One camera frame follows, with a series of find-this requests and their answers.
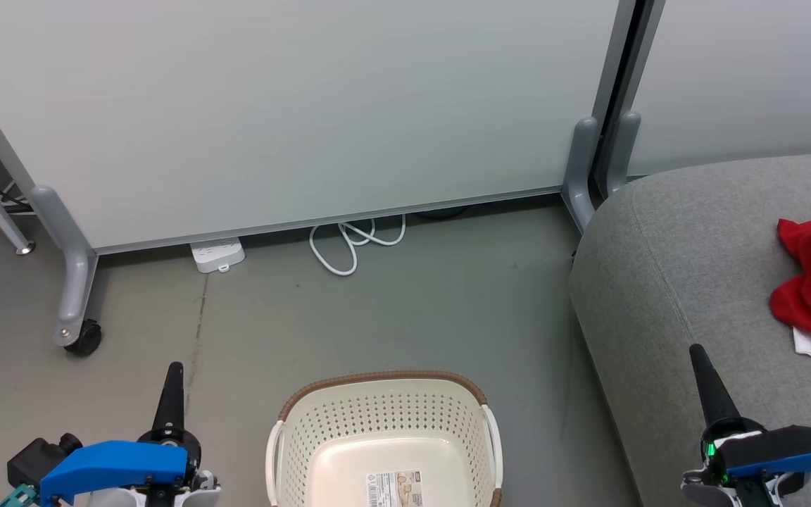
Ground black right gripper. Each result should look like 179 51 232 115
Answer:
689 343 767 488

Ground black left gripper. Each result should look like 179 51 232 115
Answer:
138 362 220 494

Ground cream perforated laundry basket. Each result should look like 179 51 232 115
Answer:
265 370 504 507

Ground black caster wheel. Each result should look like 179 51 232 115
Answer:
64 319 103 357

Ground grey fabric sofa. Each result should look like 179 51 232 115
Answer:
569 149 811 507

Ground white power strip with hook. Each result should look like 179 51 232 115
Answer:
189 237 246 275

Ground grey partition foot with caster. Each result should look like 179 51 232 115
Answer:
29 184 100 348

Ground paper label with barcode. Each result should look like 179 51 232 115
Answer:
365 470 425 507

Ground wide white partition panel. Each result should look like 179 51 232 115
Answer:
0 0 640 256

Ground coiled white cable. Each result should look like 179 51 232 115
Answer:
308 214 407 277

